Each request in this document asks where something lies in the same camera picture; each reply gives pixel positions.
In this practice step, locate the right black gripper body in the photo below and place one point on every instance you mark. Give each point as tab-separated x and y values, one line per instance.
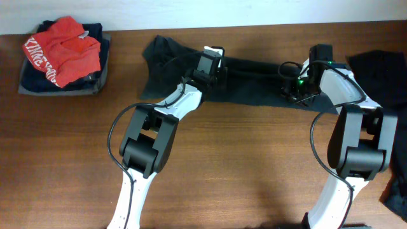
299	90

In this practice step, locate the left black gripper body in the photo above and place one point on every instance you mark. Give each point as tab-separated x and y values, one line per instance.
219	78

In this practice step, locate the dark green t-shirt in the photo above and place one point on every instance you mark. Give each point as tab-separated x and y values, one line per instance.
249	82

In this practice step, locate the black garment white logo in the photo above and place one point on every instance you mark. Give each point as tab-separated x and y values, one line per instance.
382	75

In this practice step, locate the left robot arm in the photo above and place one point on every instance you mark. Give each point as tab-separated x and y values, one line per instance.
149	137

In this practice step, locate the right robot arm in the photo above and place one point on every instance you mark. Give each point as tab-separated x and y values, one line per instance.
362	140

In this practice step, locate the grey folded garment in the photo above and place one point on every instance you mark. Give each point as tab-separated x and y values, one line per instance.
34	82

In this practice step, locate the red folded shirt white lettering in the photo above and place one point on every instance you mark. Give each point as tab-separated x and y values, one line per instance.
65	52

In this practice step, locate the navy folded garment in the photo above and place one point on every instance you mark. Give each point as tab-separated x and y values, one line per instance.
94	31

